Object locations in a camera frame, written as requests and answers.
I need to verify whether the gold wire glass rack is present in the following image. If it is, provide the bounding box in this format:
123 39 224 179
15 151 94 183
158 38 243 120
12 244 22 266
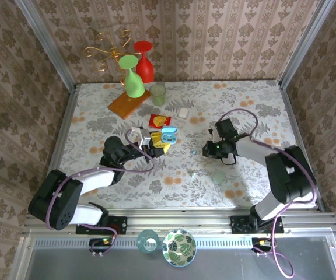
82 29 152 120

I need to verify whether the red snack packet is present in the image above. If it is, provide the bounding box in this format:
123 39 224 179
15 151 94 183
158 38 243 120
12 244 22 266
148 113 172 130

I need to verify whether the grey metal shelf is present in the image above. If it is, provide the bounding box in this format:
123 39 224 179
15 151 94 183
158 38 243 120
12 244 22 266
9 235 336 280

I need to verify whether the leaf pattern bowl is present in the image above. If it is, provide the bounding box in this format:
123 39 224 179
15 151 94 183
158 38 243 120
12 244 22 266
162 229 198 267

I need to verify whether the red wine glass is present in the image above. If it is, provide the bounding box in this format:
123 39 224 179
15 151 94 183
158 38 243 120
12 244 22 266
134 40 155 84

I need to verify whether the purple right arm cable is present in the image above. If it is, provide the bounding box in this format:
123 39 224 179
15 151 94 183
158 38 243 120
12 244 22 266
219 108 318 218

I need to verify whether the teal glass cup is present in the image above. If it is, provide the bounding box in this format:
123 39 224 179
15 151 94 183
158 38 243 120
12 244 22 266
136 229 160 256

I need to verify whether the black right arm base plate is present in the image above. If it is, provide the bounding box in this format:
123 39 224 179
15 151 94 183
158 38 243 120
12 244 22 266
230 215 284 234

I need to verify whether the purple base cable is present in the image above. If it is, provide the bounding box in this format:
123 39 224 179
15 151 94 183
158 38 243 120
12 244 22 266
254 215 296 278
80 223 118 257

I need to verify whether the aluminium frame post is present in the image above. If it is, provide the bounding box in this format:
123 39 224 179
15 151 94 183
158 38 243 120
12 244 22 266
278 0 336 87
13 0 78 90

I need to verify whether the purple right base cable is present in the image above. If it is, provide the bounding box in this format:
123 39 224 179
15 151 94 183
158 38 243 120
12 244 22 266
254 215 296 278

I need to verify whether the green wine glass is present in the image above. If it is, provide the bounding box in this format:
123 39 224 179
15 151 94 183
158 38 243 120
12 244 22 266
118 54 145 99

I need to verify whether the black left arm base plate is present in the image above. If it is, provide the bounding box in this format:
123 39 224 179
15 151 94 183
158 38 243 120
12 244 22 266
76 215 128 236

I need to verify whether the blue earbud charging case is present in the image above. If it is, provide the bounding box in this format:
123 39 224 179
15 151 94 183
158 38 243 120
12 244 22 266
160 125 179 146

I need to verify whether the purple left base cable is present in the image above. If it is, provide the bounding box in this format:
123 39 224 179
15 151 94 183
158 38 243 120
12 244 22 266
80 223 118 257

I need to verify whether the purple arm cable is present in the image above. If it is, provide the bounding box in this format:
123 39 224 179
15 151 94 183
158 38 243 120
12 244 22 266
47 128 157 231
219 108 318 218

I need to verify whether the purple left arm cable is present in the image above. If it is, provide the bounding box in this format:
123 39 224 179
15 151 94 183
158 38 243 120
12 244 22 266
47 128 157 231

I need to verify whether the aluminium table side rail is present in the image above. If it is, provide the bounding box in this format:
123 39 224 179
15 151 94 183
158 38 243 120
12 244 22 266
278 83 326 212
47 84 79 176

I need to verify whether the green plastic tumbler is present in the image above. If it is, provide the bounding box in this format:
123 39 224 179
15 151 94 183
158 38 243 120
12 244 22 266
149 83 167 107

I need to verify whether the long aluminium base rail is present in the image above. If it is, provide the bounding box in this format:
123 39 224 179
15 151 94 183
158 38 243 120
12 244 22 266
22 207 336 237

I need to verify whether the slotted grey cable duct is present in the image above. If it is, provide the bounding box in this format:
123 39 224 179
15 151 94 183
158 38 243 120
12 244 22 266
29 235 336 249

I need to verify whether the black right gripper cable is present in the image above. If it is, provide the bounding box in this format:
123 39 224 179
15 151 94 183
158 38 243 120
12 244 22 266
220 154 238 166

